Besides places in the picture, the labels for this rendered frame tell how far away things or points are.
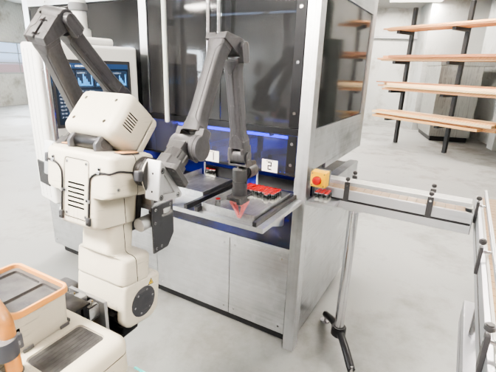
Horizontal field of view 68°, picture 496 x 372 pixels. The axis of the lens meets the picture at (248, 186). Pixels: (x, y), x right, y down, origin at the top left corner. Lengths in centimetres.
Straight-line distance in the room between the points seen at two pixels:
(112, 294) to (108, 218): 27
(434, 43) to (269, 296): 972
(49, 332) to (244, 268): 121
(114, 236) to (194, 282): 123
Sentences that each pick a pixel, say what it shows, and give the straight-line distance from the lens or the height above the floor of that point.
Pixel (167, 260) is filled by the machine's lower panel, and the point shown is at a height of 29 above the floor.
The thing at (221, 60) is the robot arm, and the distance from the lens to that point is 122.
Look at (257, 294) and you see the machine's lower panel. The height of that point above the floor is 29.
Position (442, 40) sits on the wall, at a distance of 1119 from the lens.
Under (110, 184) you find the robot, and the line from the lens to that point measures 105.
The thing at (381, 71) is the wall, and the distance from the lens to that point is 1239.
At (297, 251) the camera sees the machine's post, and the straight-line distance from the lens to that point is 187.
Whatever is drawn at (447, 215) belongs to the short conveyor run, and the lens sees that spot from 176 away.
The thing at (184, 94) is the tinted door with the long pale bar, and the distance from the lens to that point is 204.
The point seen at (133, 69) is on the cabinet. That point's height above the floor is 144.
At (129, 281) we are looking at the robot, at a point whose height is 83.
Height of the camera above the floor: 147
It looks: 18 degrees down
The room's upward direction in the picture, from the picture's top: 2 degrees clockwise
